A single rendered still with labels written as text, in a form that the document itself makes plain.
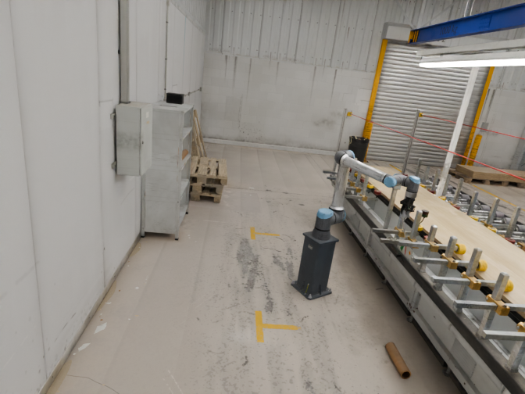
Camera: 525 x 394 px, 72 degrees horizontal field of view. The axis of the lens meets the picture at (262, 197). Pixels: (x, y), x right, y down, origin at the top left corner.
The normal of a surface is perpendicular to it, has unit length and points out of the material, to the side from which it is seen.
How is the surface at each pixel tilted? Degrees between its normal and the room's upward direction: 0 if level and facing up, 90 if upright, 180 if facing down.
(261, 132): 90
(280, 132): 90
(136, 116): 90
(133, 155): 90
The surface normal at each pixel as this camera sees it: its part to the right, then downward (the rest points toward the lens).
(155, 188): 0.06, 0.33
